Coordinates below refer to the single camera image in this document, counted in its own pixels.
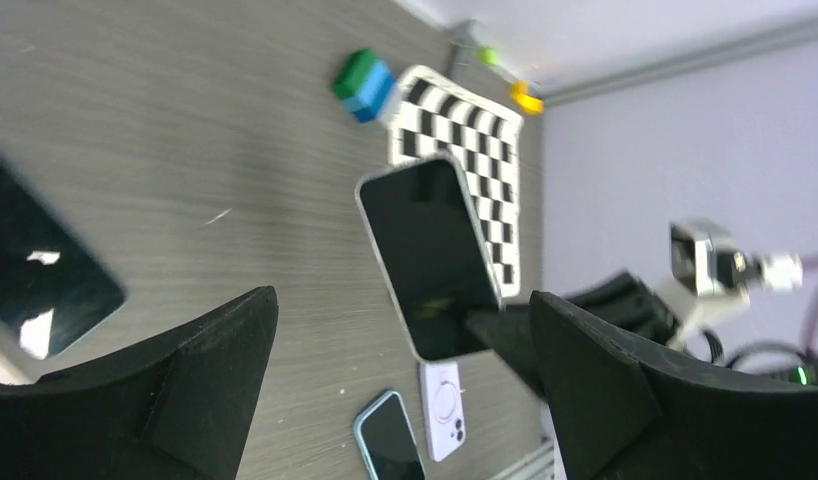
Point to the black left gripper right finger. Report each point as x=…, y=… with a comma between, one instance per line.
x=625, y=407

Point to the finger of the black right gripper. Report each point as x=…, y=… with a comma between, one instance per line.
x=508, y=333

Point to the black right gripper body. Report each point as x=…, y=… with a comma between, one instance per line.
x=627, y=302

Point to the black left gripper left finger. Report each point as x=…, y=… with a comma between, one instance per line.
x=178, y=405

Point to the teal phone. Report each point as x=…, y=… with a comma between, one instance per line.
x=426, y=236

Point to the dark phone face up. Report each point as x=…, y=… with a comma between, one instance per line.
x=53, y=290

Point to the lilac phone case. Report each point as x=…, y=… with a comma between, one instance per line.
x=441, y=395

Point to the light blue phone face up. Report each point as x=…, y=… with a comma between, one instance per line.
x=386, y=440

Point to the yellow curved toy piece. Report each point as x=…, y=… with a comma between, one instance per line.
x=521, y=95

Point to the black white chessboard mat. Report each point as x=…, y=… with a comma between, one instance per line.
x=437, y=114

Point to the small green cube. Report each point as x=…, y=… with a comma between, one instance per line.
x=487, y=56

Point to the green blue block stack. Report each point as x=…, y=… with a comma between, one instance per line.
x=367, y=89

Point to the grey metal bracket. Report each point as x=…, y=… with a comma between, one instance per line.
x=465, y=39

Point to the aluminium frame rail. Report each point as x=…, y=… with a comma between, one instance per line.
x=567, y=50

